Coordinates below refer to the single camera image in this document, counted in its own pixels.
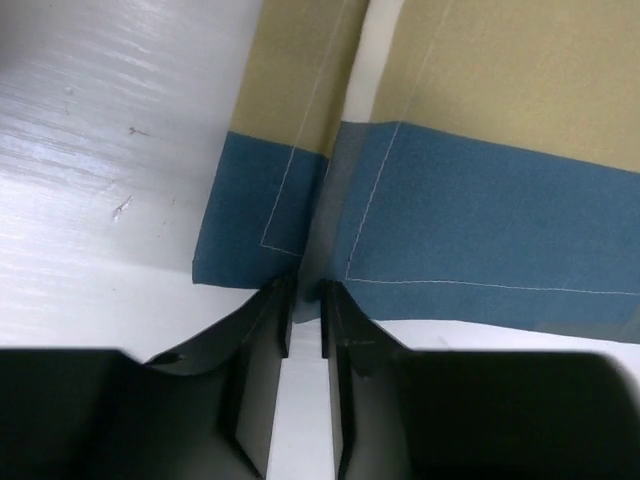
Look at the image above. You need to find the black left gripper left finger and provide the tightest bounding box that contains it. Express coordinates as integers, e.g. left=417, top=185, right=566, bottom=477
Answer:
left=1, top=277, right=295, bottom=479

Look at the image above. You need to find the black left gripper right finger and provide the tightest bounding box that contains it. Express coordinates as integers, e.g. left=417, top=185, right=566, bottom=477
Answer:
left=321, top=280, right=639, bottom=479

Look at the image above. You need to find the blue beige white placemat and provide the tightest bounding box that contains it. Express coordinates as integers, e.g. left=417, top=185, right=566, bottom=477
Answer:
left=192, top=1, right=639, bottom=343

